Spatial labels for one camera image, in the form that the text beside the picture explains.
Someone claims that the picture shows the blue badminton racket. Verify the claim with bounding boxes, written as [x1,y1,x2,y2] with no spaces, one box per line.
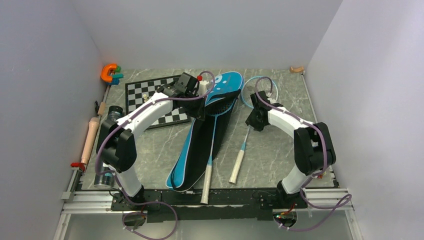
[200,99,236,205]
[228,76,279,185]

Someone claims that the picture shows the blue racket bag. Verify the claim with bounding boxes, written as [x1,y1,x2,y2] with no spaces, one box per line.
[165,71,245,192]

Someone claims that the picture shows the black shuttlecock tube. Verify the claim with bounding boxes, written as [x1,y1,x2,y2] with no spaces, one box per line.
[93,105,124,190]

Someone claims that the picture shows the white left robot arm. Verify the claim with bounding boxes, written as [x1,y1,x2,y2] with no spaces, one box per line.
[95,72,210,210]

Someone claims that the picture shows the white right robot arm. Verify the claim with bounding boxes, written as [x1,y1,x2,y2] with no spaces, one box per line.
[245,91,336,208]

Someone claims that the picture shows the black white chessboard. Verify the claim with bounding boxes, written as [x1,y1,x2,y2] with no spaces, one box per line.
[125,75,192,130]

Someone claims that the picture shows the small wooden arch block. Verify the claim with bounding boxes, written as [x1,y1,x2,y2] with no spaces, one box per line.
[289,66,305,73]

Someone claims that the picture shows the teal toy blocks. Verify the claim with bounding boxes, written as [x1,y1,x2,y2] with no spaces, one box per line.
[110,65,124,85]

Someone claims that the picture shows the orange horseshoe magnet toy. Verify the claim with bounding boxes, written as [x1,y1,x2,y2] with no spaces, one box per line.
[100,63,118,83]

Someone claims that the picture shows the beige wooden roller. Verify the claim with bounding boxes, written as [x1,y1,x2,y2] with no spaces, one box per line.
[81,117,100,166]

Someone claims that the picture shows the red clamp piece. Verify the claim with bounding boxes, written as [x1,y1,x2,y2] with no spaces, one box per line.
[70,162,87,172]

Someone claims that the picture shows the small tan stick handle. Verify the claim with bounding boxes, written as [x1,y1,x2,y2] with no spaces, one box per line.
[97,101,106,116]

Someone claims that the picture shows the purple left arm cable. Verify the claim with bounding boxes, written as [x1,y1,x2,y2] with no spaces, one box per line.
[95,70,216,240]

